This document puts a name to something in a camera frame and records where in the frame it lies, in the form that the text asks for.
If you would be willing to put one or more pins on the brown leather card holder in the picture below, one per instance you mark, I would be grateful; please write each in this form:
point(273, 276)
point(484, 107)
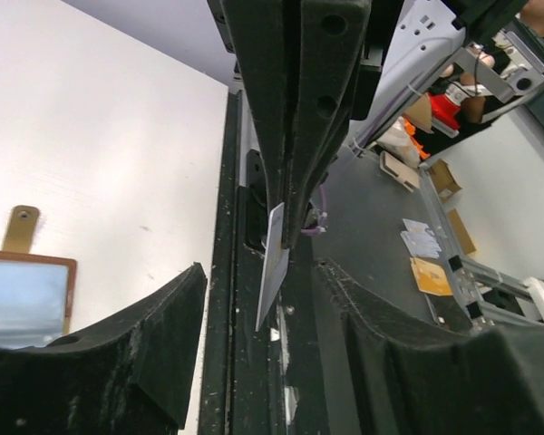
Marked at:
point(36, 291)

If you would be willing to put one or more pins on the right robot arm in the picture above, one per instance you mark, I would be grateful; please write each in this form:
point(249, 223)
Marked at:
point(405, 46)

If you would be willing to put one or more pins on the cardboard boxes on floor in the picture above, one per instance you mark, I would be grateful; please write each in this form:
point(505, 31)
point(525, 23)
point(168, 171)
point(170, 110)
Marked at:
point(429, 277)

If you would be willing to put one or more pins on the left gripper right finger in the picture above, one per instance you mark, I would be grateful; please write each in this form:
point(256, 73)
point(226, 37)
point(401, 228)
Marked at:
point(386, 372)

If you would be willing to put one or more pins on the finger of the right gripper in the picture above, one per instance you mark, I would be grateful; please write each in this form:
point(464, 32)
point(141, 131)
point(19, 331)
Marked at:
point(331, 34)
point(262, 34)

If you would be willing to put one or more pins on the loose cards on floor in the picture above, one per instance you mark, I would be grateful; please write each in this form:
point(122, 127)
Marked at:
point(420, 239)

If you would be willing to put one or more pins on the silver VIP card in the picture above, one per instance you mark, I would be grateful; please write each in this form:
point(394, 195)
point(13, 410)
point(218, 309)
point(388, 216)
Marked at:
point(275, 265)

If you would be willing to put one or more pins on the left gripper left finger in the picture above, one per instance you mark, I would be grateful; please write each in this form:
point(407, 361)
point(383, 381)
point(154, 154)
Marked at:
point(130, 373)

